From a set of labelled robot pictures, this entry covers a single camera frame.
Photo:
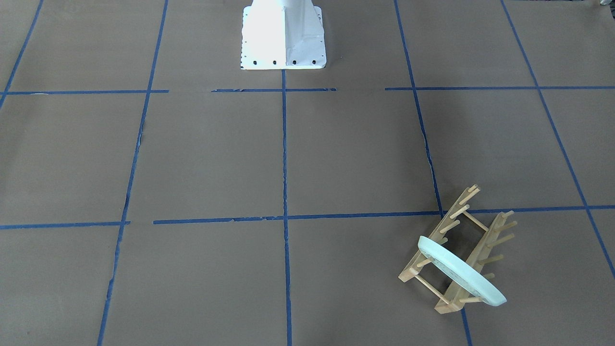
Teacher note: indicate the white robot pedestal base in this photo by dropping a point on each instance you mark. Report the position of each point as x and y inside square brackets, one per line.
[282, 35]

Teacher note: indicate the light green ceramic plate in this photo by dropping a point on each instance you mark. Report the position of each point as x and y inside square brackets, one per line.
[481, 289]

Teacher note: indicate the wooden dish rack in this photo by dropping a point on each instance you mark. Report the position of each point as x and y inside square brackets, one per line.
[477, 253]

